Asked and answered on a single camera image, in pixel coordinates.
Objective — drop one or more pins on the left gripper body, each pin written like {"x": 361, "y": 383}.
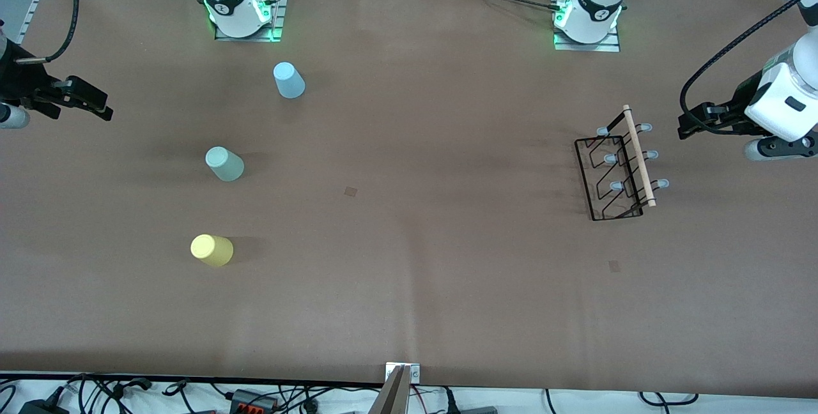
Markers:
{"x": 739, "y": 105}

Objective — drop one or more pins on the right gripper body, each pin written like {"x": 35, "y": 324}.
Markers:
{"x": 19, "y": 82}

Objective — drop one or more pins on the pale green plastic cup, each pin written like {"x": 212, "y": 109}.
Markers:
{"x": 225, "y": 165}

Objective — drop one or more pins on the light blue plastic cup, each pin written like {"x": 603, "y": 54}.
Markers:
{"x": 289, "y": 82}

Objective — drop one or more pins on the yellow plastic cup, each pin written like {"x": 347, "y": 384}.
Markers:
{"x": 212, "y": 251}

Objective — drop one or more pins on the black power adapter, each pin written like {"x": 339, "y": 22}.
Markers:
{"x": 41, "y": 407}

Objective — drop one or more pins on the brown table cover sheet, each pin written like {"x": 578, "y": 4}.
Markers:
{"x": 409, "y": 114}

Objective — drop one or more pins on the black orange connector box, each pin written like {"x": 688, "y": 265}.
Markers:
{"x": 252, "y": 400}

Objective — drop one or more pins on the aluminium table edge rail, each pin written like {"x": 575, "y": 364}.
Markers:
{"x": 30, "y": 16}

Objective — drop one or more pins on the small metal bracket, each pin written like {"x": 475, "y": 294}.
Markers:
{"x": 415, "y": 374}

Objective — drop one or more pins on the aluminium camera post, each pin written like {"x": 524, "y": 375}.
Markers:
{"x": 391, "y": 398}

